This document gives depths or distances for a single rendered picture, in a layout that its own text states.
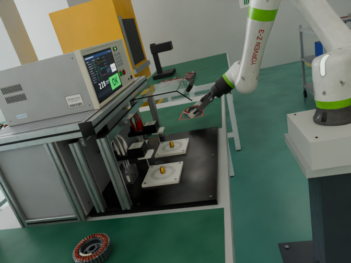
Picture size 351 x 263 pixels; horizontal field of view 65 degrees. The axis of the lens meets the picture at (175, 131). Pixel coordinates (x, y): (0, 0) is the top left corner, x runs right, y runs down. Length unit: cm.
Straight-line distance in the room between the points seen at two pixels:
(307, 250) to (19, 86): 162
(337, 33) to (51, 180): 118
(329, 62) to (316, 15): 26
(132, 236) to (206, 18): 566
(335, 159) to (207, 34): 542
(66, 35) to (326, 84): 443
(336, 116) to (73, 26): 438
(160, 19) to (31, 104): 544
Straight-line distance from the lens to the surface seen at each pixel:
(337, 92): 112
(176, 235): 88
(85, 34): 491
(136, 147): 109
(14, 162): 111
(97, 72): 105
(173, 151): 130
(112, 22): 472
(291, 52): 651
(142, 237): 91
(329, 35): 127
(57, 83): 105
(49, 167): 104
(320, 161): 107
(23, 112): 116
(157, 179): 110
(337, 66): 110
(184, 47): 635
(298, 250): 181
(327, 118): 115
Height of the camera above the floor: 132
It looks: 21 degrees down
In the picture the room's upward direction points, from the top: 15 degrees counter-clockwise
